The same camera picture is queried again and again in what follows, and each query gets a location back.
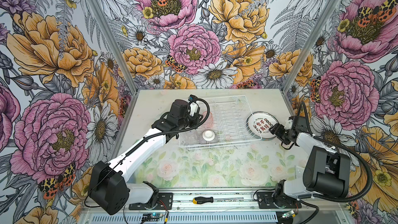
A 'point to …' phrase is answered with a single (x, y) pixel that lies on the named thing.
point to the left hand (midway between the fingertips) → (198, 120)
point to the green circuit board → (151, 216)
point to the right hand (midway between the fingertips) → (273, 135)
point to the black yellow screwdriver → (202, 199)
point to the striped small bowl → (209, 137)
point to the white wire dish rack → (231, 120)
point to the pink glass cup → (209, 123)
